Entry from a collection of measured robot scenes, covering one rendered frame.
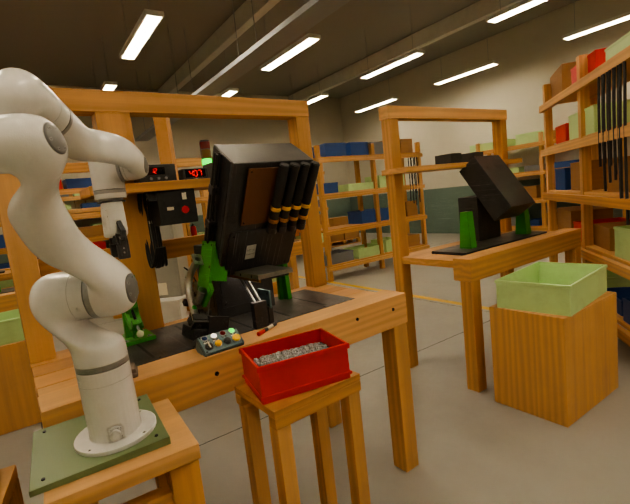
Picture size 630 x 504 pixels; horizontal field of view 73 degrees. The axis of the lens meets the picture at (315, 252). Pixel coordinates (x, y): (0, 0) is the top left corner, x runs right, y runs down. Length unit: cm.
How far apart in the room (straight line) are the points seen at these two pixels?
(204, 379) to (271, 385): 30
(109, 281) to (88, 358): 19
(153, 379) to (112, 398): 35
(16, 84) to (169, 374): 92
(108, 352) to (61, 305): 15
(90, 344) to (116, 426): 21
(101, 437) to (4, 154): 67
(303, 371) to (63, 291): 71
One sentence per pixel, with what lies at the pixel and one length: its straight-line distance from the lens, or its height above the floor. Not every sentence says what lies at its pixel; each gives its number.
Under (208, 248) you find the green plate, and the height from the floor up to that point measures 124.
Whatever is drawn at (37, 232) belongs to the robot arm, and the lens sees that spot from 99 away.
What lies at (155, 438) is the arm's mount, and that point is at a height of 87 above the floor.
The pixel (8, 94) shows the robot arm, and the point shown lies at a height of 165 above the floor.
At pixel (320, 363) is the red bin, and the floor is 88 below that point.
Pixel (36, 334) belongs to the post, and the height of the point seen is 99.
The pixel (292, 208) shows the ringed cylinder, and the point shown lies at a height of 136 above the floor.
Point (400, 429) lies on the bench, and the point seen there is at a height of 22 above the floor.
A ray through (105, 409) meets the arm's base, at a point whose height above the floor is 96.
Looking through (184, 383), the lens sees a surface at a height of 84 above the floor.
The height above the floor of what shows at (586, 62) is 223.
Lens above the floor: 140
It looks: 7 degrees down
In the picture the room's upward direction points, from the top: 6 degrees counter-clockwise
